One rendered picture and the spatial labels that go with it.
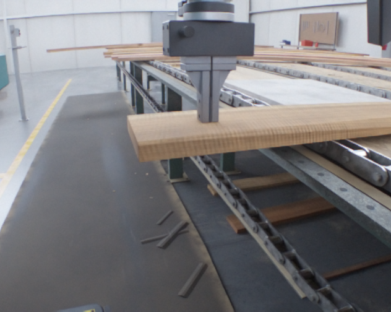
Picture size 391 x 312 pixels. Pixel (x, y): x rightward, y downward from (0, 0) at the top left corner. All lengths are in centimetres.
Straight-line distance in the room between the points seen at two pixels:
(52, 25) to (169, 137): 1255
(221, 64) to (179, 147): 14
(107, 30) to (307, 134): 1239
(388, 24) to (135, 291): 130
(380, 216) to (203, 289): 108
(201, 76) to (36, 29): 1261
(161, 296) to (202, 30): 112
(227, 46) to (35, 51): 1261
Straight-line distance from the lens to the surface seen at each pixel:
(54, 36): 1287
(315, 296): 66
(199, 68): 45
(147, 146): 40
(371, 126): 60
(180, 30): 43
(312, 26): 1009
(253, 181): 224
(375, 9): 25
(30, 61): 1310
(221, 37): 45
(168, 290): 138
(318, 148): 54
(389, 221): 39
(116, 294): 139
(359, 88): 135
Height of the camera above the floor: 100
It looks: 22 degrees down
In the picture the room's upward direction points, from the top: straight up
